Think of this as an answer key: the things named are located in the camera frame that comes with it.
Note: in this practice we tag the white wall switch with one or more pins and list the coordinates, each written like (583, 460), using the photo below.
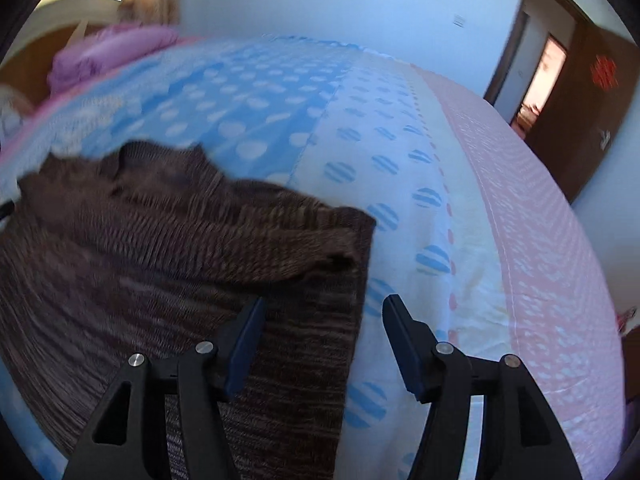
(459, 20)

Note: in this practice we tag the blue pink dotted bed sheet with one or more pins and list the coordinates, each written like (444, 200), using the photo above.
(400, 135)

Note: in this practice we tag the cream wooden headboard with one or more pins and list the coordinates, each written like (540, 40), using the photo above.
(30, 60)

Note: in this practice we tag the folded pink blanket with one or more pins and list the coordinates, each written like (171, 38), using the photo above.
(110, 55)

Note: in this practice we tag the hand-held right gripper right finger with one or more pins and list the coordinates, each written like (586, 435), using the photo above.
(405, 350)

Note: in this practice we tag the red paper door decoration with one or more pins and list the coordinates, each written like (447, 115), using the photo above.
(603, 72)

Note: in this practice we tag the brown wooden door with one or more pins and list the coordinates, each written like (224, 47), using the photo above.
(575, 110)

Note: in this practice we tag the brown knitted sweater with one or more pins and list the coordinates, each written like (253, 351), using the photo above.
(150, 260)

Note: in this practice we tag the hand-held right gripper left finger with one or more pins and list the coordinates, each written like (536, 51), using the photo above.
(245, 350)

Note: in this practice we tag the grey patterned pillow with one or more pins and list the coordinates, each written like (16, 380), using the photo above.
(10, 110)

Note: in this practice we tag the red patterned cloth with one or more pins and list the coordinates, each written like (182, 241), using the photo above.
(626, 322)

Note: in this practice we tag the brown door frame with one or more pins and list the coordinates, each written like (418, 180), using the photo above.
(505, 70)

